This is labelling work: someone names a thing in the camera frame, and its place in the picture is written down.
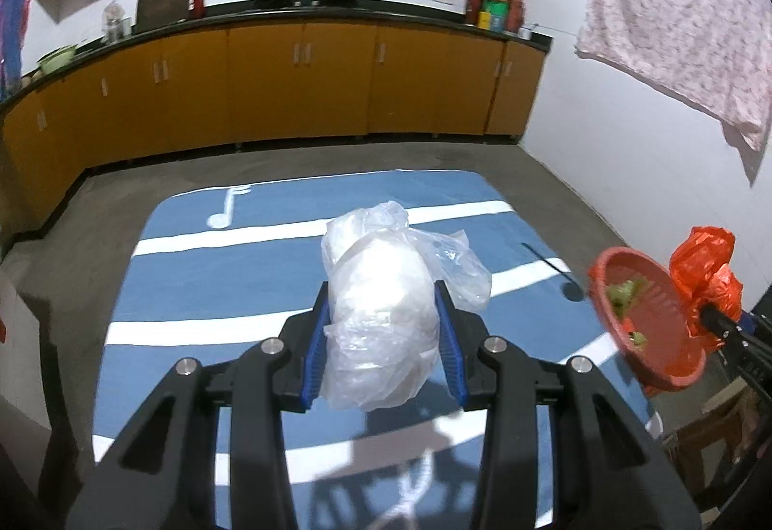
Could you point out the lower wooden kitchen cabinets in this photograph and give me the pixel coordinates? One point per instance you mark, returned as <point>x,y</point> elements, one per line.
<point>226,86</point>

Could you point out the clear jar on counter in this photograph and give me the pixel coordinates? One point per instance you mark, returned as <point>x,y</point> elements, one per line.
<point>116,25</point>

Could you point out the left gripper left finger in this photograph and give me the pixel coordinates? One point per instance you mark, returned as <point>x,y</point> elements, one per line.
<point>160,471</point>

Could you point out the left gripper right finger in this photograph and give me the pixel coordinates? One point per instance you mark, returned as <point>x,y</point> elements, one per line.
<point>607,471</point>

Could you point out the blue striped tablecloth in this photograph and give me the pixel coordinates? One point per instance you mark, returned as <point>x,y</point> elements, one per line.
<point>217,270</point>

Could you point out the red bottle on counter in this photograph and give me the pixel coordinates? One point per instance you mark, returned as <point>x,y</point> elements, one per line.
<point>198,9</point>

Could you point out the olive green bag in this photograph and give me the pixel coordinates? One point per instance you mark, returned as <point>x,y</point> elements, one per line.
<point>623,297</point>

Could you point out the red bag with containers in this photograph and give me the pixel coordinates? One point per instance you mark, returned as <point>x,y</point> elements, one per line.
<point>495,15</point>

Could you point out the green pot on counter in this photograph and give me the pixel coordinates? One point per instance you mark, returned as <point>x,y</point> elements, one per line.
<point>56,59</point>

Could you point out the black countertop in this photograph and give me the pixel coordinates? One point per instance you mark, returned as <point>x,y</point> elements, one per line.
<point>238,14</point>

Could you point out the wooden stool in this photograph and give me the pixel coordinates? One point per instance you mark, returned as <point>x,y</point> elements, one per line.
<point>709,451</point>

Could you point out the red plastic trash basket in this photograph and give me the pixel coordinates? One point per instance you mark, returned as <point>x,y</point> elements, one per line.
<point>671,360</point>

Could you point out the white clear plastic bag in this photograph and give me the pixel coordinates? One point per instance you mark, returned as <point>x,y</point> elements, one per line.
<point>382,341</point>

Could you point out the pink floral hanging cloth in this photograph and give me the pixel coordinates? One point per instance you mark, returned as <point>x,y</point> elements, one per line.
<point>714,55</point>

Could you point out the dark cutting board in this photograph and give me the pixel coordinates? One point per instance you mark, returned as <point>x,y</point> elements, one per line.
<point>152,14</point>

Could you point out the purple hanging cloth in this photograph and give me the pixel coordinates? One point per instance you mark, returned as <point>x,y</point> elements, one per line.
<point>14,15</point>

